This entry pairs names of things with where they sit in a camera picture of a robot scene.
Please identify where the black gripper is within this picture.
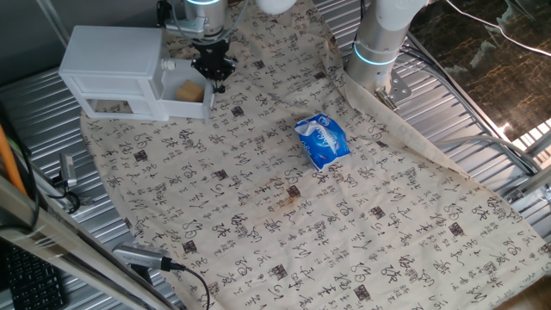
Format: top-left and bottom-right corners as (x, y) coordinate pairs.
(190, 39), (238, 83)

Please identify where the light wooden cube block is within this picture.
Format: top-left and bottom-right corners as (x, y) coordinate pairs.
(174, 79), (206, 104)

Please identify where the white plastic drawer cabinet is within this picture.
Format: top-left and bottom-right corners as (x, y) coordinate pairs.
(58, 24), (170, 122)

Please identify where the blue tissue pack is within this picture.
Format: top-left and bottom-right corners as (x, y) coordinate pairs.
(294, 113), (352, 173)

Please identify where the beige calligraphy print cloth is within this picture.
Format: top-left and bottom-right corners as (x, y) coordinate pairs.
(79, 0), (551, 310)

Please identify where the orange pole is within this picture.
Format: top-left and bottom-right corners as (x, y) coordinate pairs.
(0, 124), (28, 197)

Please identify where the black keyboard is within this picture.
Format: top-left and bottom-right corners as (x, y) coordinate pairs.
(3, 243), (68, 310)

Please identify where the grey metal frame post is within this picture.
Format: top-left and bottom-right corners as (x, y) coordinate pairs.
(36, 0), (72, 51)

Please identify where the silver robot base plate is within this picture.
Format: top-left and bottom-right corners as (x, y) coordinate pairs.
(373, 71), (413, 112)

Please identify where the large silver camera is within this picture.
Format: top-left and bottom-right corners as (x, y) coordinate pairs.
(112, 241), (174, 273)

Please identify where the black camera cable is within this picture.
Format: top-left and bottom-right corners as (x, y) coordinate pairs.
(170, 261), (213, 310)

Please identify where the aluminium frame beam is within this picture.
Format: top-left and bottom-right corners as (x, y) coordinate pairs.
(0, 174), (176, 310)

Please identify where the thin white cable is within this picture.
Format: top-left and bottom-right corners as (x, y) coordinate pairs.
(445, 0), (551, 58)

